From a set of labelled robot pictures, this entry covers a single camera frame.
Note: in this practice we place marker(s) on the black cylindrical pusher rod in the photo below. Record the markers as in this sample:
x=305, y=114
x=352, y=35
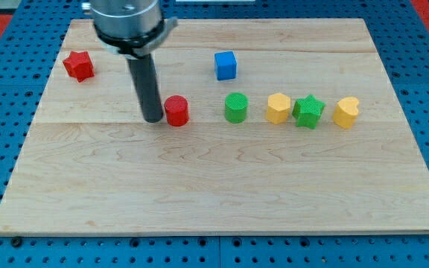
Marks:
x=143, y=73

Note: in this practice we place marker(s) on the grey black tool flange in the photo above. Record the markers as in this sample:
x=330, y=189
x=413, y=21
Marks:
x=138, y=46

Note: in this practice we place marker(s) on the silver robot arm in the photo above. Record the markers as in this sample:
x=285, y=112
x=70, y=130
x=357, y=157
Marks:
x=133, y=29

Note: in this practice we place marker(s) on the blue cube block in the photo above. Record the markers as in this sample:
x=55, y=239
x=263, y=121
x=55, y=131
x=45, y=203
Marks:
x=225, y=65

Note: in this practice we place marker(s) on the red cylinder block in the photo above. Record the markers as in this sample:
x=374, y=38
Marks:
x=176, y=109

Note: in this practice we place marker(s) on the red star block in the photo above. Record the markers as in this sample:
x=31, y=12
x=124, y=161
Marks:
x=79, y=65

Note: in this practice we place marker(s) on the green cylinder block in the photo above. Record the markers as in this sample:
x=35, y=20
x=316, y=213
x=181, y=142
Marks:
x=236, y=105

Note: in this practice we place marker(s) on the light wooden board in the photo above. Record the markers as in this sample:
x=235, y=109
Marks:
x=91, y=166

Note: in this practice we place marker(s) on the yellow hexagon block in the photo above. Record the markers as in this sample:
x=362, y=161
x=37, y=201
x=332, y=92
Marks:
x=278, y=107

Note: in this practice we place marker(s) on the green star block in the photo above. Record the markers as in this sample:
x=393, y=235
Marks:
x=308, y=111

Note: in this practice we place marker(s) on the yellow heart block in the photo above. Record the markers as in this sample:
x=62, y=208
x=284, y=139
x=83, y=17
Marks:
x=346, y=112

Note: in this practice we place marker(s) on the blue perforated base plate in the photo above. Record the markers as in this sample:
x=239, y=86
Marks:
x=28, y=49

